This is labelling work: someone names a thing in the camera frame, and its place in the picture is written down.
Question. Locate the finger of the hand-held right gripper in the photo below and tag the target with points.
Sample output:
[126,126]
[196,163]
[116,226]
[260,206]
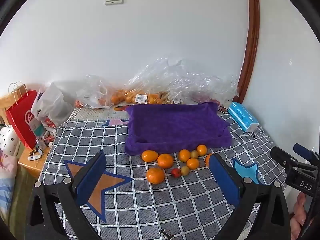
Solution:
[282,155]
[302,150]

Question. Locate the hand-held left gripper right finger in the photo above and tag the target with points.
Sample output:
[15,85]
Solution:
[223,180]

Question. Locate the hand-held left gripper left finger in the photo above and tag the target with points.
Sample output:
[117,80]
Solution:
[91,177]

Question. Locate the small mandarin orange with stem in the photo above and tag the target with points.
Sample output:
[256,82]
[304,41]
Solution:
[202,150]

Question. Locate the small yellow-green fruit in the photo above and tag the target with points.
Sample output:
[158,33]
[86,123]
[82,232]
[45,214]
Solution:
[194,154]
[185,170]

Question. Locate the small red fruit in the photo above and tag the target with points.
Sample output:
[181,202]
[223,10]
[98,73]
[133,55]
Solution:
[176,172]

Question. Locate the large mandarin orange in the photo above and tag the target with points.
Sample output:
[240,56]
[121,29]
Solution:
[165,160]
[155,175]

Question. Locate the oval mandarin orange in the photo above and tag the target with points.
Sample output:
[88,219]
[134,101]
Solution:
[150,155]

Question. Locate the purple towel-lined tray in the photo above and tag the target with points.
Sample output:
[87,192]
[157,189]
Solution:
[175,125]

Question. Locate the person's right hand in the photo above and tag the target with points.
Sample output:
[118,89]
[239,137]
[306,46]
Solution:
[300,212]

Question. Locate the blue tissue pack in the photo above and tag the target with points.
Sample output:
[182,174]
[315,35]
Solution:
[241,117]

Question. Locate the pink printed cloth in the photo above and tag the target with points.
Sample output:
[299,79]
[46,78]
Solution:
[115,121]

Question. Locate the wooden nightstand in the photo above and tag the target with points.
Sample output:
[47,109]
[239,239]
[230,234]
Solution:
[30,165]

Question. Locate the printed cardboard sheet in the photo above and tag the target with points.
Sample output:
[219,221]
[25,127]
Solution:
[95,113]

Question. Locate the grey checked star blanket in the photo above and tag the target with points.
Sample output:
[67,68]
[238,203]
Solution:
[150,205]

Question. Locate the white plastic bag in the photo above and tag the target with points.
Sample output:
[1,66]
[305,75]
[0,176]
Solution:
[52,105]

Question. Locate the pink and blue bedding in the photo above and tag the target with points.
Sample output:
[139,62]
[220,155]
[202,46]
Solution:
[6,180]

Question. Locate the red paper bag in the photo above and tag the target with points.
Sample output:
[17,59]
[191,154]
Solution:
[21,122]

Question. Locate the white spotted cloth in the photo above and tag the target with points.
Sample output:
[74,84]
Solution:
[8,137]

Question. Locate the wooden headboard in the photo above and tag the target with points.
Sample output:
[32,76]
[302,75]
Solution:
[3,105]

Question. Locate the clear labelled bag of oranges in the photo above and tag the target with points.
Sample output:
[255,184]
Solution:
[150,80]

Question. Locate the brown wooden door frame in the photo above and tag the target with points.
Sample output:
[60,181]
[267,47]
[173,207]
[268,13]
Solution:
[251,42]

